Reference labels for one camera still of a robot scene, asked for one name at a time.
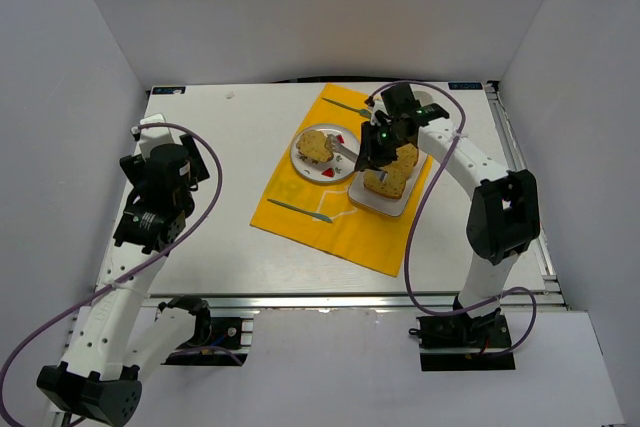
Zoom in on metal serving tongs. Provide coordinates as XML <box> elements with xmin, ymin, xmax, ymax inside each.
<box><xmin>327</xmin><ymin>134</ymin><xmax>388</xmax><ymax>182</ymax></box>

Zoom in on bread slice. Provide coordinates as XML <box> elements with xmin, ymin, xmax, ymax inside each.
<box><xmin>295</xmin><ymin>130</ymin><xmax>333</xmax><ymax>163</ymax></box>
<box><xmin>363</xmin><ymin>168</ymin><xmax>411</xmax><ymax>200</ymax></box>
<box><xmin>391</xmin><ymin>143</ymin><xmax>419</xmax><ymax>172</ymax></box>

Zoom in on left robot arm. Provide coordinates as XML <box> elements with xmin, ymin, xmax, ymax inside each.
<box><xmin>37</xmin><ymin>128</ymin><xmax>211</xmax><ymax>426</ymax></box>

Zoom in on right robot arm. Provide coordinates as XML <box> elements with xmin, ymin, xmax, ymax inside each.
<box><xmin>355</xmin><ymin>81</ymin><xmax>541</xmax><ymax>355</ymax></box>

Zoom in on round watermelon pattern plate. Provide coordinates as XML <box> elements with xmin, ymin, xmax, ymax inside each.
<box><xmin>290</xmin><ymin>123</ymin><xmax>360</xmax><ymax>184</ymax></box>

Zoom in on white rectangular tray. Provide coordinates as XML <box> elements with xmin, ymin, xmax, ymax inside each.
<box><xmin>347</xmin><ymin>144</ymin><xmax>427</xmax><ymax>217</ymax></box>

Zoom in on white mug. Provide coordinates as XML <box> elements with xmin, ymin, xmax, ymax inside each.
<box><xmin>413</xmin><ymin>90</ymin><xmax>434</xmax><ymax>106</ymax></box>

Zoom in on left blue table label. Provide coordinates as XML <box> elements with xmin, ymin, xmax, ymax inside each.
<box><xmin>151</xmin><ymin>86</ymin><xmax>186</xmax><ymax>96</ymax></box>

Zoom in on blue table label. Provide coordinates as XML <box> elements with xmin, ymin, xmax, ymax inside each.
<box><xmin>151</xmin><ymin>86</ymin><xmax>186</xmax><ymax>96</ymax></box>
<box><xmin>447</xmin><ymin>82</ymin><xmax>484</xmax><ymax>91</ymax></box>

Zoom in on right blue table label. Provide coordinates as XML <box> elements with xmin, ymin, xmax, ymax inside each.
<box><xmin>447</xmin><ymin>82</ymin><xmax>484</xmax><ymax>91</ymax></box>

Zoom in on yellow placemat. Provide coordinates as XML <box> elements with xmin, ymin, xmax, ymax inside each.
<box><xmin>249</xmin><ymin>82</ymin><xmax>436</xmax><ymax>280</ymax></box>

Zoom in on teal knife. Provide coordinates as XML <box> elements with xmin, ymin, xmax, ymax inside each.
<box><xmin>267</xmin><ymin>198</ymin><xmax>333</xmax><ymax>224</ymax></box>

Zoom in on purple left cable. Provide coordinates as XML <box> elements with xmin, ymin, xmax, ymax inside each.
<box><xmin>0</xmin><ymin>122</ymin><xmax>224</xmax><ymax>427</ymax></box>

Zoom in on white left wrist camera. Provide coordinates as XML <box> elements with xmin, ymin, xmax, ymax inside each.
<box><xmin>130</xmin><ymin>114</ymin><xmax>187</xmax><ymax>162</ymax></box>

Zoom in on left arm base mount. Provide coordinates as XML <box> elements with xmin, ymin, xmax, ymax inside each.
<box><xmin>156</xmin><ymin>296</ymin><xmax>248</xmax><ymax>367</ymax></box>

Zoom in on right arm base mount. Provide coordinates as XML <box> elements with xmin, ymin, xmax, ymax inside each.
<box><xmin>408</xmin><ymin>309</ymin><xmax>516</xmax><ymax>372</ymax></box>

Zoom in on aluminium table rail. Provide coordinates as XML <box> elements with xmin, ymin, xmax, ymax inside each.
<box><xmin>484</xmin><ymin>80</ymin><xmax>567</xmax><ymax>310</ymax></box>

